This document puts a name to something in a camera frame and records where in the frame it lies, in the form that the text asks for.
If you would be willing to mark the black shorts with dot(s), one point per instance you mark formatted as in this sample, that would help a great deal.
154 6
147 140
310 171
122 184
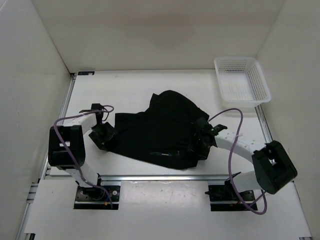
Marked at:
162 134

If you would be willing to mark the white plastic basket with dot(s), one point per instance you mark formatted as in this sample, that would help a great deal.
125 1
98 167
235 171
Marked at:
241 82

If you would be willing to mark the aluminium frame rail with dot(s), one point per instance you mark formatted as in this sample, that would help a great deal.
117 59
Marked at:
156 203

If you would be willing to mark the small dark label sticker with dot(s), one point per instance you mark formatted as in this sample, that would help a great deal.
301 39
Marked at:
86 73

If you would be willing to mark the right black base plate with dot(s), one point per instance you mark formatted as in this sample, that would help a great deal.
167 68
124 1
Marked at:
222 200

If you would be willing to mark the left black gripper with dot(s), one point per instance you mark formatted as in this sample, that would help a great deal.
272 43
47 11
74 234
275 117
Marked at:
99 141

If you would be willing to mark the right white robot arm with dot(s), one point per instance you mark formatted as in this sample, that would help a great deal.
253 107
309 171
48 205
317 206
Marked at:
273 168

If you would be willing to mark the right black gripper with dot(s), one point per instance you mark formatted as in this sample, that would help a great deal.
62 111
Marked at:
202 154

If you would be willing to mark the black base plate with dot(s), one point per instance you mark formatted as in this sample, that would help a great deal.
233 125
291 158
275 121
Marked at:
222 200
97 199

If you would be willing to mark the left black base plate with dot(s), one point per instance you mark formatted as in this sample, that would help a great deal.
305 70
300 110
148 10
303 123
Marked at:
97 199

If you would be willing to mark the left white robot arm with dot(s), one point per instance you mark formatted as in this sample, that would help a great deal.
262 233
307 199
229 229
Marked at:
66 148

